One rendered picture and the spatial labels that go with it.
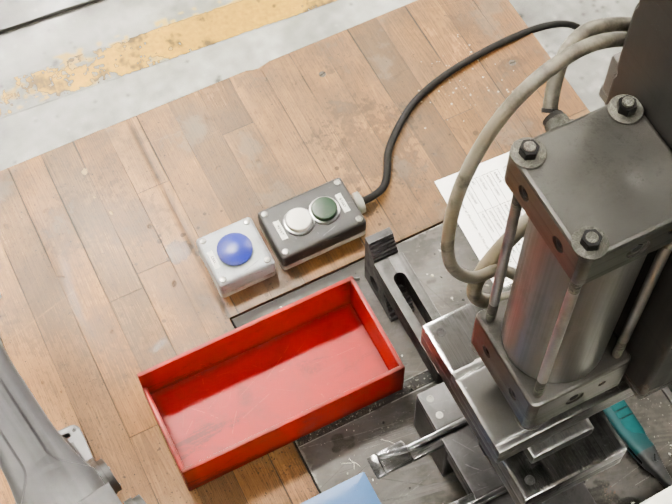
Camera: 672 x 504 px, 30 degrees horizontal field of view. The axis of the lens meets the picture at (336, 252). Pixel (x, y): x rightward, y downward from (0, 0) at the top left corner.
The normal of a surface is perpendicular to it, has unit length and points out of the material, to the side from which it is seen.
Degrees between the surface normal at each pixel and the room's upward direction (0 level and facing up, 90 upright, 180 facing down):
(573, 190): 0
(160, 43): 0
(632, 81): 90
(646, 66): 90
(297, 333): 0
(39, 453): 18
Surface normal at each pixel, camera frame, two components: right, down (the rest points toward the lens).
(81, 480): 0.18, -0.22
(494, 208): 0.00, -0.46
